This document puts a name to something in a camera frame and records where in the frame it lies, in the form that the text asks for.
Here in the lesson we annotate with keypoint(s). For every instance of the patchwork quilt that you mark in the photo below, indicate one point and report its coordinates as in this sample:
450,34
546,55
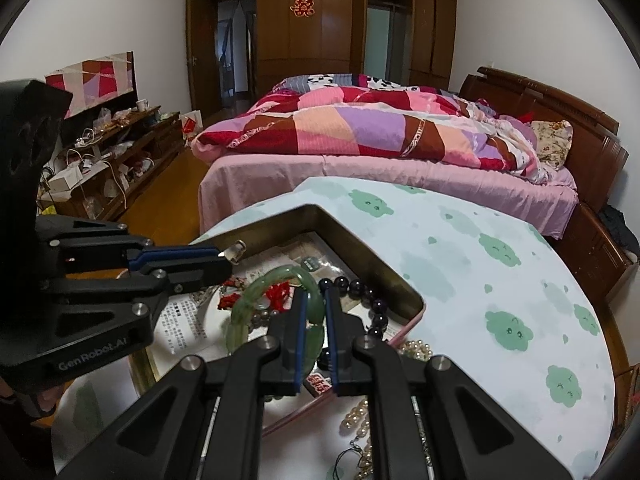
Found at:
350,125

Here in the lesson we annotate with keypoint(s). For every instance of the green jade bangle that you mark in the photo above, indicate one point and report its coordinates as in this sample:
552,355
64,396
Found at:
250,295

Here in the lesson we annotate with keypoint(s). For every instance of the red paper decoration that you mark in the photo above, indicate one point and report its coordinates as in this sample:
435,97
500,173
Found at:
301,5

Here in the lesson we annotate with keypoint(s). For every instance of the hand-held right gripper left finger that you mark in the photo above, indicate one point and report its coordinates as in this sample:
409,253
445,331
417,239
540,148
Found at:
300,340

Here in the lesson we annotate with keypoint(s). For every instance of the wooden bed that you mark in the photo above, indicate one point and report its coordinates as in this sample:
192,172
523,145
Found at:
590,160

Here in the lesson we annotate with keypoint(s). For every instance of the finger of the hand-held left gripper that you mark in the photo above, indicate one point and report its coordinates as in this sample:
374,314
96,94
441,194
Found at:
200,280
175,254

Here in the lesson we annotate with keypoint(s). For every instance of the person's left hand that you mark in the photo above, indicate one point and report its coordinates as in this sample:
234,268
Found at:
32,401

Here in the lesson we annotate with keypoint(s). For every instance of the wooden television cabinet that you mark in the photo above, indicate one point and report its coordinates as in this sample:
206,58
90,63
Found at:
150,160

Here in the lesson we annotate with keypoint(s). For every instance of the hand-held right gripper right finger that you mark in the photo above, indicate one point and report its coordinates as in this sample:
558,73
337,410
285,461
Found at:
332,350

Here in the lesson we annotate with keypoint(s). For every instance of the brown wooden wardrobe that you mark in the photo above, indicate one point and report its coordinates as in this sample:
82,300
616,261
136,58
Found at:
325,50

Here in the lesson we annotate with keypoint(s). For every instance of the flat screen television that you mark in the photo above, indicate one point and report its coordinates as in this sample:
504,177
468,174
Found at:
95,80

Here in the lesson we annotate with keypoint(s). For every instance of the pink metal tin box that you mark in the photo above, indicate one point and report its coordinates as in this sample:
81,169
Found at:
350,240

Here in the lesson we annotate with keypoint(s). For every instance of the white cardboard box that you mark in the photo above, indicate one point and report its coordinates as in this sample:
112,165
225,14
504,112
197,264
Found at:
65,178

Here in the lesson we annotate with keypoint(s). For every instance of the floral pillow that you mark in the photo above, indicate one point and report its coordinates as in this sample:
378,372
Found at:
552,142

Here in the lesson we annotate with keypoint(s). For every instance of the white cup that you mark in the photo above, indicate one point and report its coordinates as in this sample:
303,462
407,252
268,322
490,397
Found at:
142,105

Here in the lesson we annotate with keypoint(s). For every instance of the small red bead charm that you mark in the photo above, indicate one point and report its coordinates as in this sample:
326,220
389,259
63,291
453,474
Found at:
227,301

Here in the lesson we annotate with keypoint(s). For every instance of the dark folded clothes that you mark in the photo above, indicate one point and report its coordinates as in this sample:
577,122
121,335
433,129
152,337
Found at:
617,227

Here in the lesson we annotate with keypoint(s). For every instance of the red knot charm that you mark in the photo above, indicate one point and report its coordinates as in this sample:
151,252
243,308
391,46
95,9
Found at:
277,292

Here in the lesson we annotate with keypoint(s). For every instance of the printed paper liner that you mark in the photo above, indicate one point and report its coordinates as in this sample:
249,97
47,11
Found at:
185,325

